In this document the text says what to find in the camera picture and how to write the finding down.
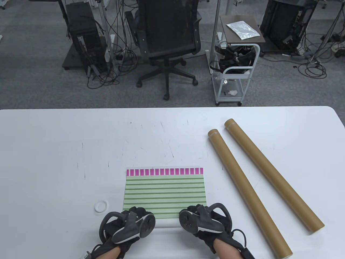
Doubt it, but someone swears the brown side table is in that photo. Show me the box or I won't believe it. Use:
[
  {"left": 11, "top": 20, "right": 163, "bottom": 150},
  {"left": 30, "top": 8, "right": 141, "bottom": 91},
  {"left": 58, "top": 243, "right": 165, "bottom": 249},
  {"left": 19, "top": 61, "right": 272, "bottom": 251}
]
[{"left": 220, "top": 15, "right": 266, "bottom": 44}]

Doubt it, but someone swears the person's right hand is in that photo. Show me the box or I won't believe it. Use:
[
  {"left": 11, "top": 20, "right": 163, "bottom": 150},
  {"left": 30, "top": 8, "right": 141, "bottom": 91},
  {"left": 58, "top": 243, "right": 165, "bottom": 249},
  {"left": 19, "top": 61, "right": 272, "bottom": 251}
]
[{"left": 179, "top": 204, "right": 245, "bottom": 254}]

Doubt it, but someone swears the green striped mouse pad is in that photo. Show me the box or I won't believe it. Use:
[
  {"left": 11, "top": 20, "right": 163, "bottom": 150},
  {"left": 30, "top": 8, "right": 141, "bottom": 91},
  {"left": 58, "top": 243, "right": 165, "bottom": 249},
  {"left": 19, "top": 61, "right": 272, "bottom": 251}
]
[{"left": 122, "top": 167, "right": 207, "bottom": 229}]

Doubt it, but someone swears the person's right forearm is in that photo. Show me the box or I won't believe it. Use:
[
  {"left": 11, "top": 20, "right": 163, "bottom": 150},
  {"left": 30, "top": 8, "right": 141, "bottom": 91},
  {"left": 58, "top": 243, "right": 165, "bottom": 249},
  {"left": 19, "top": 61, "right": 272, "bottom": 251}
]
[{"left": 215, "top": 240, "right": 243, "bottom": 259}]

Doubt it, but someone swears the person's left hand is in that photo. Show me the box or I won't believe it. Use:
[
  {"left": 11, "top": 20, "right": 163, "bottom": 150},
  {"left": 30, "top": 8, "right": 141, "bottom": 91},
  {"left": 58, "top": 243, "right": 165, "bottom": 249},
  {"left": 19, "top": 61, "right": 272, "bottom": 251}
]
[{"left": 93, "top": 206, "right": 156, "bottom": 258}]

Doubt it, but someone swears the person's left forearm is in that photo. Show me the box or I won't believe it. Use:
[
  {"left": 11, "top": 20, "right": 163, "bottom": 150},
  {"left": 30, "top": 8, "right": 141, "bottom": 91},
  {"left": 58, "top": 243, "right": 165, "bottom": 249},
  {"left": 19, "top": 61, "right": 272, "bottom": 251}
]
[{"left": 98, "top": 246, "right": 122, "bottom": 259}]

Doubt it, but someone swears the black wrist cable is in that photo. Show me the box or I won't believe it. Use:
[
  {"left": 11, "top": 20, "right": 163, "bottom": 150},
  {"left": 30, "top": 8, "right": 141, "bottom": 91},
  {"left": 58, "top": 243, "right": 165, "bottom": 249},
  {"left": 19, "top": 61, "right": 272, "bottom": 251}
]
[
  {"left": 231, "top": 229, "right": 247, "bottom": 248},
  {"left": 90, "top": 244, "right": 103, "bottom": 259}
]

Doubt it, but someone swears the silver plastic bag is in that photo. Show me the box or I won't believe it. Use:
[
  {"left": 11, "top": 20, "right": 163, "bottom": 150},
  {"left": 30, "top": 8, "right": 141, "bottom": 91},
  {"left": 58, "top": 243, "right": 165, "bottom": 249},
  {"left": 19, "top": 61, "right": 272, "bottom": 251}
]
[{"left": 226, "top": 21, "right": 261, "bottom": 40}]

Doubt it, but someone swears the black office chair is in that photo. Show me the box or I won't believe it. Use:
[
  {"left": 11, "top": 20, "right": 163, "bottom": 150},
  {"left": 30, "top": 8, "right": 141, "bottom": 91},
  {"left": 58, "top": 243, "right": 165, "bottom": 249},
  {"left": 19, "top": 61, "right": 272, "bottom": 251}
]
[{"left": 125, "top": 0, "right": 202, "bottom": 101}]

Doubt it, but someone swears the brown cardboard mailing tube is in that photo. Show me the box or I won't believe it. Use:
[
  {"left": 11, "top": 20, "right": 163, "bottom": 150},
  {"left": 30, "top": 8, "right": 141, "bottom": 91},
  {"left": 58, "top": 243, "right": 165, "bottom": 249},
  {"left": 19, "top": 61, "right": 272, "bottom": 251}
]
[
  {"left": 224, "top": 119, "right": 325, "bottom": 234},
  {"left": 208, "top": 129, "right": 293, "bottom": 257}
]

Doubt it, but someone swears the tangle of black cables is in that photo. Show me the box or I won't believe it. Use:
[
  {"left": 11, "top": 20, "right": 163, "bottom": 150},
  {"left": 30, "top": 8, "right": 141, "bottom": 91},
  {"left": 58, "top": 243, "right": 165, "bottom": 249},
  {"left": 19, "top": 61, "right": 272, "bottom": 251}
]
[
  {"left": 295, "top": 26, "right": 345, "bottom": 79},
  {"left": 86, "top": 0, "right": 139, "bottom": 89}
]

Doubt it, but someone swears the grey hand tracker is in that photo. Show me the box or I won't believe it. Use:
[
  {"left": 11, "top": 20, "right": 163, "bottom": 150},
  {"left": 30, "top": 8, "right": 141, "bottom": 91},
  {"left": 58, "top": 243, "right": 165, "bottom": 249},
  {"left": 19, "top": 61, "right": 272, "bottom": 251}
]
[
  {"left": 99, "top": 211, "right": 156, "bottom": 244},
  {"left": 179, "top": 203, "right": 233, "bottom": 234}
]

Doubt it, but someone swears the dark grey floor plate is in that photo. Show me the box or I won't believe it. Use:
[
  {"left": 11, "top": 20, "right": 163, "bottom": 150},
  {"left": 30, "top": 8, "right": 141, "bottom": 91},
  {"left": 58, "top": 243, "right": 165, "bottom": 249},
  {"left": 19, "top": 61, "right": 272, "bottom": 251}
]
[{"left": 62, "top": 43, "right": 87, "bottom": 70}]

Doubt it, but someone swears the black computer tower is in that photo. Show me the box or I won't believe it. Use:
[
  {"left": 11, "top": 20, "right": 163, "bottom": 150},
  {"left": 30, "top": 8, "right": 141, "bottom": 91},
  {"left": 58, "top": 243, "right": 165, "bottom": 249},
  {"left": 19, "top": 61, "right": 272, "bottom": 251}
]
[
  {"left": 260, "top": 0, "right": 317, "bottom": 53},
  {"left": 65, "top": 2, "right": 108, "bottom": 73}
]

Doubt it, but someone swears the white rolling cart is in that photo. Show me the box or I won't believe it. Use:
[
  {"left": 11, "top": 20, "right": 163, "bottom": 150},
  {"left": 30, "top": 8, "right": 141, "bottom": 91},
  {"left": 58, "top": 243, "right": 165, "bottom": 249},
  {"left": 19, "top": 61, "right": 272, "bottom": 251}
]
[{"left": 206, "top": 40, "right": 261, "bottom": 106}]

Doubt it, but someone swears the black headset gear pile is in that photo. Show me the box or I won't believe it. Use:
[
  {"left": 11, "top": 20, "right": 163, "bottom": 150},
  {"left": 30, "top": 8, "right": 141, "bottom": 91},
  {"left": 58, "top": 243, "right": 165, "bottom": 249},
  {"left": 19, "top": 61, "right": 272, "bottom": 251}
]
[{"left": 210, "top": 45, "right": 256, "bottom": 74}]

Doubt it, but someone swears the white power strip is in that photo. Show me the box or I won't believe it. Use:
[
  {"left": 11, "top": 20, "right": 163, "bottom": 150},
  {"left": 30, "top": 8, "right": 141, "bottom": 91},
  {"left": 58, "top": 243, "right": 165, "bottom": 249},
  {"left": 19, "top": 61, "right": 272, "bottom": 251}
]
[{"left": 330, "top": 42, "right": 345, "bottom": 54}]

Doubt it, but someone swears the silver metal frame post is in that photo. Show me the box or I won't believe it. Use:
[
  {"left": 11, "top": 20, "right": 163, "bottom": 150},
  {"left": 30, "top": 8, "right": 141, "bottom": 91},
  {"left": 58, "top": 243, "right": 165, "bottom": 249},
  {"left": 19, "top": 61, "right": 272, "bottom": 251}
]
[
  {"left": 96, "top": 0, "right": 119, "bottom": 74},
  {"left": 210, "top": 0, "right": 222, "bottom": 64}
]

